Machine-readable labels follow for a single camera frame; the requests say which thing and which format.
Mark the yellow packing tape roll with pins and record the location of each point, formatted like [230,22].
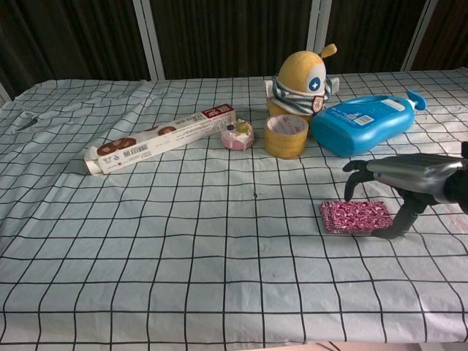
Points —
[285,144]

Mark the dark curtain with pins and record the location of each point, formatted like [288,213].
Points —
[237,33]

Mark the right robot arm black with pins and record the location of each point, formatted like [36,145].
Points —
[461,190]

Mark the pink toy cake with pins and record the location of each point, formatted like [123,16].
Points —
[237,139]

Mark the blue detergent bottle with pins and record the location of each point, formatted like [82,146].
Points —
[365,124]

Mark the long white cookie-print box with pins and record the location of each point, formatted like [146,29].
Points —
[164,139]

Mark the yellow one-eyed plush toy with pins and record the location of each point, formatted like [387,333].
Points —
[298,73]

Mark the white frame post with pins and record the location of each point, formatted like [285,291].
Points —
[418,36]
[150,36]
[321,29]

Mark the white black-grid tablecloth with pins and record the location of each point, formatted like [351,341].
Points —
[146,256]

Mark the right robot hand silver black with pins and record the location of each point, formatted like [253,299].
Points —
[413,172]

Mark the pink patterned packet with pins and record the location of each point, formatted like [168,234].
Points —
[358,217]

